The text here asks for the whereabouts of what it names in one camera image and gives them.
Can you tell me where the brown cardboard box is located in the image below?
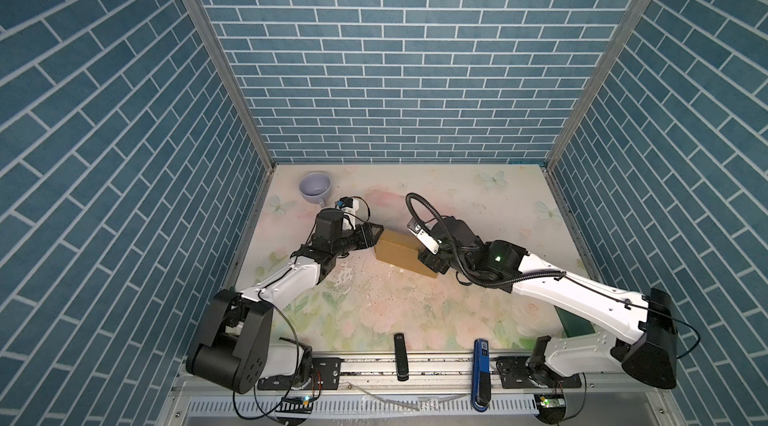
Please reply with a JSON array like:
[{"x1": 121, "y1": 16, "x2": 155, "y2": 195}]
[{"x1": 374, "y1": 230, "x2": 438, "y2": 279}]

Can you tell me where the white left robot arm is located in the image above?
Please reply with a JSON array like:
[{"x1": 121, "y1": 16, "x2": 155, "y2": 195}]
[{"x1": 185, "y1": 196, "x2": 384, "y2": 394}]

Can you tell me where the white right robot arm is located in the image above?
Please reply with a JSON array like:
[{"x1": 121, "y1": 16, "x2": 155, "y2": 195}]
[{"x1": 405, "y1": 193, "x2": 684, "y2": 390}]

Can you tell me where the lavender ceramic cup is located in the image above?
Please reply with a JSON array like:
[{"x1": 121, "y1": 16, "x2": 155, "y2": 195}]
[{"x1": 299, "y1": 172, "x2": 332, "y2": 207}]

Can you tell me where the black marker pen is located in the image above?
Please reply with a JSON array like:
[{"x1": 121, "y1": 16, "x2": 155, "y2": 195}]
[{"x1": 393, "y1": 333, "x2": 409, "y2": 382}]

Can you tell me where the green rectangular block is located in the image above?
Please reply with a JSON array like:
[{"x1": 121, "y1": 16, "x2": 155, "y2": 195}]
[{"x1": 555, "y1": 307, "x2": 595, "y2": 338}]

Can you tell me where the left controller board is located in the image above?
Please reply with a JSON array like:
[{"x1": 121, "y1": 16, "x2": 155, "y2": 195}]
[{"x1": 275, "y1": 396, "x2": 316, "y2": 416}]

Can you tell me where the controller board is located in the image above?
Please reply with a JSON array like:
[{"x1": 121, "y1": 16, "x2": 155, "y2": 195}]
[
  {"x1": 534, "y1": 393, "x2": 567, "y2": 412},
  {"x1": 275, "y1": 396, "x2": 316, "y2": 416}
]

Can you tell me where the right controller board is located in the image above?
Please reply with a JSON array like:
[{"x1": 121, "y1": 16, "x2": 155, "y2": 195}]
[{"x1": 534, "y1": 393, "x2": 567, "y2": 412}]

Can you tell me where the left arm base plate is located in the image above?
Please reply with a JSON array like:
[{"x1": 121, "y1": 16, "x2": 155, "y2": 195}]
[{"x1": 257, "y1": 357, "x2": 343, "y2": 391}]

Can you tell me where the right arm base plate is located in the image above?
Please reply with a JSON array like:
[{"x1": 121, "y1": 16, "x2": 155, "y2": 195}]
[{"x1": 495, "y1": 356, "x2": 583, "y2": 389}]

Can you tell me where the aluminium front rail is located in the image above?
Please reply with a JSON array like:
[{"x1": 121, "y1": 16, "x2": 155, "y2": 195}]
[{"x1": 157, "y1": 351, "x2": 684, "y2": 425}]

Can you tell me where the aluminium left corner post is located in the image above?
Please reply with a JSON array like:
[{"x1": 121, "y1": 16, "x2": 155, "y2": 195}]
[{"x1": 181, "y1": 0, "x2": 275, "y2": 174}]

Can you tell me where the aluminium corner post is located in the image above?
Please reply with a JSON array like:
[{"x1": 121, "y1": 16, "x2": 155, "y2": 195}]
[
  {"x1": 181, "y1": 0, "x2": 275, "y2": 174},
  {"x1": 543, "y1": 0, "x2": 652, "y2": 176}
]

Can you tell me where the aluminium right corner post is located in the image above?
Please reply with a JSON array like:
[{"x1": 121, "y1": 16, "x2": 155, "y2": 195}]
[{"x1": 543, "y1": 0, "x2": 652, "y2": 176}]

